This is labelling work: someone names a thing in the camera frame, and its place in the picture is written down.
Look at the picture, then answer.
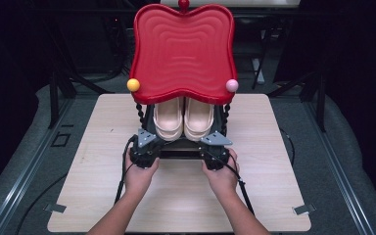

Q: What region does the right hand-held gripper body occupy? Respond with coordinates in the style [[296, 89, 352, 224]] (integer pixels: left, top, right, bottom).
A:
[[198, 130, 234, 171]]

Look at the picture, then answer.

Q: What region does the black metal stand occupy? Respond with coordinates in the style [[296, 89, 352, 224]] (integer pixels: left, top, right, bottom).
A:
[[266, 68, 328, 133], [47, 65, 116, 129]]

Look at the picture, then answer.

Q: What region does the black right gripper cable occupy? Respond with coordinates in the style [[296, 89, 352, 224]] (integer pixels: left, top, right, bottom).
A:
[[205, 148, 257, 217]]

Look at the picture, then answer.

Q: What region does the person's right hand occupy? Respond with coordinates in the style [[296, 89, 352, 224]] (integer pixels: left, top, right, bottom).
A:
[[201, 148, 241, 199]]

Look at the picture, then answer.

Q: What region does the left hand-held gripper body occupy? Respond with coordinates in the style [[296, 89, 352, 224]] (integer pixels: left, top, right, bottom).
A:
[[128, 127, 166, 169]]

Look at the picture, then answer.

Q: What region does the grey table clamp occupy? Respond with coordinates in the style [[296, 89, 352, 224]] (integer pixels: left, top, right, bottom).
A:
[[43, 203, 68, 214], [292, 203, 317, 216]]

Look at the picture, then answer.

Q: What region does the person's left hand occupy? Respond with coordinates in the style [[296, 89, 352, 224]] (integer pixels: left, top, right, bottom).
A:
[[123, 147, 162, 199]]

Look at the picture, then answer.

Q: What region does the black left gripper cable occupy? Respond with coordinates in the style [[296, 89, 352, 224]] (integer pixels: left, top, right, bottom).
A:
[[14, 134, 139, 235]]

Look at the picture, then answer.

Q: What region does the cream clog shoe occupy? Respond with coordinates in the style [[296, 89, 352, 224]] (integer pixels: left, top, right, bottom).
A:
[[183, 96, 215, 142], [152, 96, 185, 142]]

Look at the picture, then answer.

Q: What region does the red and black shoe rack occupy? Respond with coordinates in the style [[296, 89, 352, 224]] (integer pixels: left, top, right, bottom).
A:
[[126, 0, 240, 161]]

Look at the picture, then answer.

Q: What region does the thin black cable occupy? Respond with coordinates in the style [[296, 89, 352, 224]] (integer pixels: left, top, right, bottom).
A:
[[279, 127, 297, 168]]

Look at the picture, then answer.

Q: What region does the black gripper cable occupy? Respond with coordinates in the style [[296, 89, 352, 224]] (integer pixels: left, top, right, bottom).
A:
[[205, 148, 257, 217], [14, 134, 139, 235]]

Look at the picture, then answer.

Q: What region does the grey metal floor rail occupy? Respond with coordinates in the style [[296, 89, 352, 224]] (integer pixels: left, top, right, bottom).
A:
[[0, 97, 76, 235], [302, 97, 376, 235]]

